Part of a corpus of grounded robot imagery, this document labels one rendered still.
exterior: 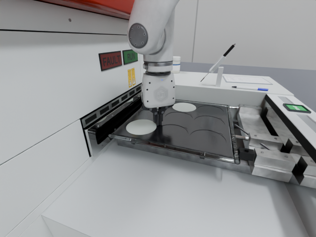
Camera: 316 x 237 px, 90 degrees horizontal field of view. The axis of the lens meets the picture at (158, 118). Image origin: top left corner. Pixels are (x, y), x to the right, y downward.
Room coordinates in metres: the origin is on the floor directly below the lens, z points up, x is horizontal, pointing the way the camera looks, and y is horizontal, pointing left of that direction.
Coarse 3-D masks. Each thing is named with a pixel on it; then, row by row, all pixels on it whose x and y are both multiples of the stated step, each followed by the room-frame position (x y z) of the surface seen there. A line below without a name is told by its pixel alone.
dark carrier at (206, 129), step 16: (144, 112) 0.56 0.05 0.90; (176, 112) 0.56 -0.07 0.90; (192, 112) 0.56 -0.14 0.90; (208, 112) 0.56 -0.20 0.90; (224, 112) 0.56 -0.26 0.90; (160, 128) 0.44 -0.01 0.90; (176, 128) 0.44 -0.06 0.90; (192, 128) 0.44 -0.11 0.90; (208, 128) 0.44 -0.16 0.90; (224, 128) 0.44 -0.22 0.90; (176, 144) 0.35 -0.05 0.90; (192, 144) 0.35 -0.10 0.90; (208, 144) 0.35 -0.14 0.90; (224, 144) 0.35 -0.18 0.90
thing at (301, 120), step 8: (272, 96) 0.58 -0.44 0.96; (280, 96) 0.58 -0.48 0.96; (288, 96) 0.58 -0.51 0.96; (280, 104) 0.50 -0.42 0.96; (304, 104) 0.50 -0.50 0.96; (288, 112) 0.43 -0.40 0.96; (296, 112) 0.43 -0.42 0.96; (312, 112) 0.43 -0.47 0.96; (296, 120) 0.38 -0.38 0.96; (304, 120) 0.39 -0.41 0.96; (312, 120) 0.39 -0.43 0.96; (304, 128) 0.34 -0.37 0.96; (312, 128) 0.34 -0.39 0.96; (312, 136) 0.30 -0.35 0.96; (312, 144) 0.27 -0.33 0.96
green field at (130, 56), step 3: (126, 51) 0.62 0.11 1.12; (129, 51) 0.64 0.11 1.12; (132, 51) 0.66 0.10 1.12; (126, 54) 0.62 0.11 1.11; (129, 54) 0.64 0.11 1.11; (132, 54) 0.66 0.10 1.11; (135, 54) 0.68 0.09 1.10; (126, 57) 0.61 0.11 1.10; (129, 57) 0.63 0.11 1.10; (132, 57) 0.66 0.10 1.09; (135, 57) 0.68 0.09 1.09; (126, 60) 0.61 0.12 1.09; (129, 60) 0.63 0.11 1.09; (132, 60) 0.65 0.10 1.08; (135, 60) 0.68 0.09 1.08
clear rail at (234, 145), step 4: (228, 108) 0.60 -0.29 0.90; (228, 112) 0.56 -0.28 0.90; (228, 116) 0.53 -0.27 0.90; (232, 120) 0.49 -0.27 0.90; (232, 128) 0.43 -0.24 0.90; (232, 132) 0.41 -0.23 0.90; (232, 136) 0.39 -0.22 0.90; (232, 140) 0.37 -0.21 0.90; (236, 140) 0.37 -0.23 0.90; (232, 144) 0.35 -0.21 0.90; (236, 144) 0.35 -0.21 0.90; (232, 148) 0.34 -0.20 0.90; (236, 148) 0.33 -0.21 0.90; (236, 152) 0.31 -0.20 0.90; (236, 156) 0.30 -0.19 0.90
